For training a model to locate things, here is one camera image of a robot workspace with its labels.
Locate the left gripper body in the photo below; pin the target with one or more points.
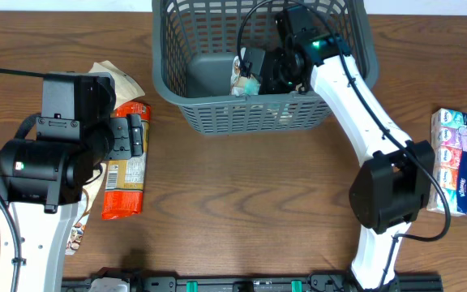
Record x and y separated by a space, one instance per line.
134 135

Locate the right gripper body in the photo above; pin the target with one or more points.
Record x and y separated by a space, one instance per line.
254 65

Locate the teal wipes packet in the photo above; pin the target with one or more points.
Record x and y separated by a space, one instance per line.
249 85

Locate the white snack pouch back side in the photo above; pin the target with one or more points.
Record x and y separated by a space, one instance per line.
126 88

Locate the orange cracker box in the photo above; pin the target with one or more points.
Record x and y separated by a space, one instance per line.
124 189

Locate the Kleenex tissue multipack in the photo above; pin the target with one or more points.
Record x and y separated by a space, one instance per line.
449 140

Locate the pantree snack pouch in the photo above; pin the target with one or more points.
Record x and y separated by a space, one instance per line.
235 89
90 191

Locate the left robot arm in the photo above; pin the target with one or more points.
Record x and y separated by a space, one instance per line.
42 180

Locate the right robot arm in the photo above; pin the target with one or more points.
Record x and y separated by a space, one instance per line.
394 180

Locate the grey plastic basket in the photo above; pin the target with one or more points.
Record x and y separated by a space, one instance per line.
194 44

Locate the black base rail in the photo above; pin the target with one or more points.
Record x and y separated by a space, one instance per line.
111 279

